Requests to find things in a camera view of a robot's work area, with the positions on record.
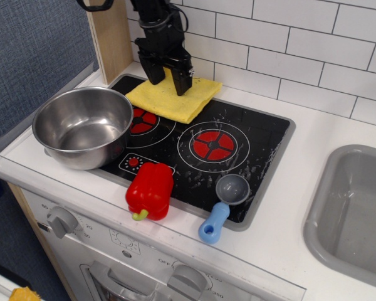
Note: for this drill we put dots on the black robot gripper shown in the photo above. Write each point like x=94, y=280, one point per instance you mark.
x=162, y=46

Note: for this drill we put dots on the yellow towel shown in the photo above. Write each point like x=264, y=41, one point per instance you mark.
x=163, y=100

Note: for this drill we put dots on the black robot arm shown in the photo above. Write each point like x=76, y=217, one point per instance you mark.
x=153, y=11

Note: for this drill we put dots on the metal bowl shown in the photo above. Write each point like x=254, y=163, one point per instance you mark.
x=85, y=128

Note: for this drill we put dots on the black toy stovetop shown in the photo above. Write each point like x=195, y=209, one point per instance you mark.
x=223, y=139

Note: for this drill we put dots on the red toy bell pepper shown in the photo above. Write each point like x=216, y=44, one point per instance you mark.
x=148, y=196

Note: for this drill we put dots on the blue grey toy scoop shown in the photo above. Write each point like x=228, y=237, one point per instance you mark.
x=231, y=190

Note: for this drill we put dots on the grey left oven knob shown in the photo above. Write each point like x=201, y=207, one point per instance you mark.
x=62, y=222

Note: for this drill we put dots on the grey oven knob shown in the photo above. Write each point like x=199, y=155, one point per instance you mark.
x=188, y=282
x=62, y=222

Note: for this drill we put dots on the white toy oven front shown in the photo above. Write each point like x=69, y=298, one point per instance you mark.
x=134, y=264

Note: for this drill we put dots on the grey right oven knob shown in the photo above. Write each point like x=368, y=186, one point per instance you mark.
x=188, y=282

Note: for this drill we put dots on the grey toy sink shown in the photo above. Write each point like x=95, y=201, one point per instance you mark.
x=340, y=230

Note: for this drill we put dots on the yellow black object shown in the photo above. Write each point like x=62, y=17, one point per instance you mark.
x=24, y=294

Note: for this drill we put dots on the grey oven door handle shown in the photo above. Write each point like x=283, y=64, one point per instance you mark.
x=109, y=289

